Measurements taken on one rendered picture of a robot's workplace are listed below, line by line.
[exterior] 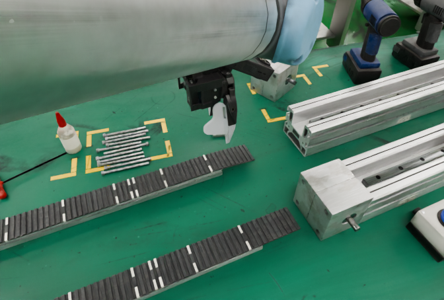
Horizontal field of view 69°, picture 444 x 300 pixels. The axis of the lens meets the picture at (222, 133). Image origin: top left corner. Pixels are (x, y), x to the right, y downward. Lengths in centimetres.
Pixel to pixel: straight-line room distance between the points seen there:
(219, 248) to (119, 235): 20
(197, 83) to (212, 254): 30
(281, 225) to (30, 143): 63
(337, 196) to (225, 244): 22
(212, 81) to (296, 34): 26
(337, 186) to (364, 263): 15
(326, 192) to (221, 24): 47
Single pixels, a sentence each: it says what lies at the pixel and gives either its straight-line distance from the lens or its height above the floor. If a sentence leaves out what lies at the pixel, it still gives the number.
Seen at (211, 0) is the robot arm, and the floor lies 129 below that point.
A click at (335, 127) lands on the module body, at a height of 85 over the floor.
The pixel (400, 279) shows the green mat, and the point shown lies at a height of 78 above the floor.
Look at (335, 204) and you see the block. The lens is 61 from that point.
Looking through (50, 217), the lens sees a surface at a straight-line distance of 72.
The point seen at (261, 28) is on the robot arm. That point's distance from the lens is 26.
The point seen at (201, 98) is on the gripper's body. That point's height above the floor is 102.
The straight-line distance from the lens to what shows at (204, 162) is 72.
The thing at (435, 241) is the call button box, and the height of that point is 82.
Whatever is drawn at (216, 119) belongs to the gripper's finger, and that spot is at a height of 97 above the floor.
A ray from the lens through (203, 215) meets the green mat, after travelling 68.
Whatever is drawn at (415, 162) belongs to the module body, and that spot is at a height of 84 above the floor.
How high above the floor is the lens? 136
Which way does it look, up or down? 45 degrees down
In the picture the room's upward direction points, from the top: straight up
